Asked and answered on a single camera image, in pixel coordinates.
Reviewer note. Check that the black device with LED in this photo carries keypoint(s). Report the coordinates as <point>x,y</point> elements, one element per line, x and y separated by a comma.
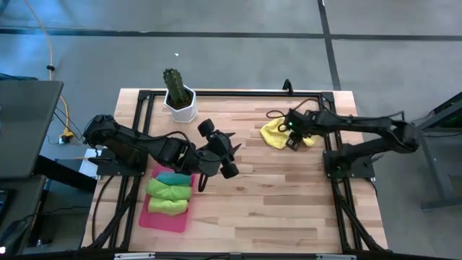
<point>14,234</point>

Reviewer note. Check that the black side table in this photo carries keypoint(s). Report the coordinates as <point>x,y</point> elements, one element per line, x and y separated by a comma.
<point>436,119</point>

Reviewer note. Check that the yellow power plug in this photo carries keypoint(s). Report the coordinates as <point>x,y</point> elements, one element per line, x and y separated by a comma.
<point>66,136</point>

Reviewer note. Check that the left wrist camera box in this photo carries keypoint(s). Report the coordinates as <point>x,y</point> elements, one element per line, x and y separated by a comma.
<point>206,128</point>

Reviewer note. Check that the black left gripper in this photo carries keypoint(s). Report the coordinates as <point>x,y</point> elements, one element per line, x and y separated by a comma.
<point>220,151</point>

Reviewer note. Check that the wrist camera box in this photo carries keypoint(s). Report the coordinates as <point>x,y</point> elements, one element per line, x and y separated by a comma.
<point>294,143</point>
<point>206,128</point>

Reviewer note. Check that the black desk beam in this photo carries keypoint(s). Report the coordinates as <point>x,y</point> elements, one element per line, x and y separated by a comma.
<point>61,173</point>

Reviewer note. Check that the silver rail bracket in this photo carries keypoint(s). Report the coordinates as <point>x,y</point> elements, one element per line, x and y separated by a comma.
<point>335,257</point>
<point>133,256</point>

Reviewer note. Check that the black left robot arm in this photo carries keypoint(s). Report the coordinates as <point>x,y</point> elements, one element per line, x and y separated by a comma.
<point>144,148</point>

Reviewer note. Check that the lime green microfiber towel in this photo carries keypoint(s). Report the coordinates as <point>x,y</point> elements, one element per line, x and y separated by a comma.
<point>167,206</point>

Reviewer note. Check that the green cactus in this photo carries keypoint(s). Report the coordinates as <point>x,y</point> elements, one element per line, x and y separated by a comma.
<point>174,85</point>

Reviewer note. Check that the black aluminium table frame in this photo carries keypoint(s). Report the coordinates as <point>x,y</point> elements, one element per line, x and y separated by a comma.
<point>234,93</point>

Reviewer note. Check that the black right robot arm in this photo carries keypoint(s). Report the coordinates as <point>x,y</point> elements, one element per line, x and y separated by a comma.
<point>361,124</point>

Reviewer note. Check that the white hexagonal planter pot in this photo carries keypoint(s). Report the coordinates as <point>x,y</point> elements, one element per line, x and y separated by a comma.
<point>184,113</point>

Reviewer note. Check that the white paper sheet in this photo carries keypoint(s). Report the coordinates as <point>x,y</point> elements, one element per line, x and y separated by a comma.
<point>86,168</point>

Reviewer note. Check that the grey desk top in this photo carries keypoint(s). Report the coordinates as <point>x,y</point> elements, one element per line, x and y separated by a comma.
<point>25,126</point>

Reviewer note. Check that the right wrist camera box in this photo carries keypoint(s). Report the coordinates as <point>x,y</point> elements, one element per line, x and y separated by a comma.
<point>294,143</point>

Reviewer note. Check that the black bracket clamp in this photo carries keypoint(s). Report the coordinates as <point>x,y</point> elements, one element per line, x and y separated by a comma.
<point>287,87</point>

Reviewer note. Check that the pink plastic basket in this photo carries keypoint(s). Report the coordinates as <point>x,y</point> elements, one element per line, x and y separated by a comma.
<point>162,224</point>

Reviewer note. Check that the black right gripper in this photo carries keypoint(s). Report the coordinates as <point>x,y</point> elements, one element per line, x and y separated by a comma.
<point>299,124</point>

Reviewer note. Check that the yellow microfiber towel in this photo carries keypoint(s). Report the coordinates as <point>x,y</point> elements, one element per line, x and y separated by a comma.
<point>274,135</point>

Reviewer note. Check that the teal microfiber towel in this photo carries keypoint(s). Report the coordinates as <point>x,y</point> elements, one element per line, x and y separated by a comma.
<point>173,178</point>

